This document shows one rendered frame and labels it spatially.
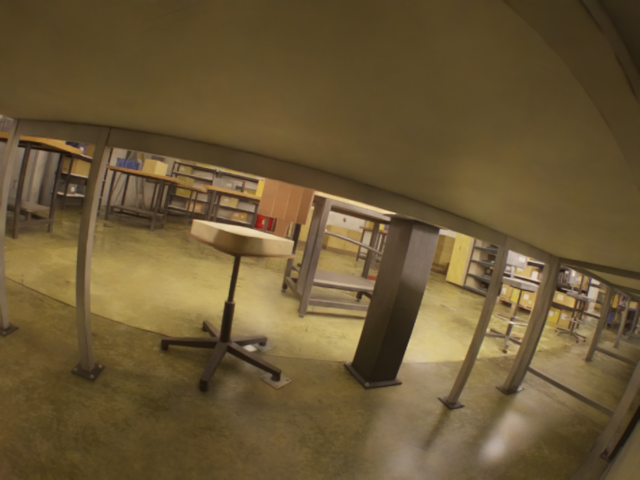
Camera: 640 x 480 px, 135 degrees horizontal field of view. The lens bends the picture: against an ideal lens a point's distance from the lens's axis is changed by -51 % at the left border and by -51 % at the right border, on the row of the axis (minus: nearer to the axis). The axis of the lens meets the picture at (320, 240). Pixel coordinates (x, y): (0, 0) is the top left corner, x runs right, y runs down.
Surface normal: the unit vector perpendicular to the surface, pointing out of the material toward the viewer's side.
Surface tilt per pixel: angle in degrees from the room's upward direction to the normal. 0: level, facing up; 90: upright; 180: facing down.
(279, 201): 90
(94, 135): 90
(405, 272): 90
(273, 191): 90
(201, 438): 0
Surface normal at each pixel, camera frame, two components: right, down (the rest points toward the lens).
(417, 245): 0.37, 0.13
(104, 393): 0.22, -0.97
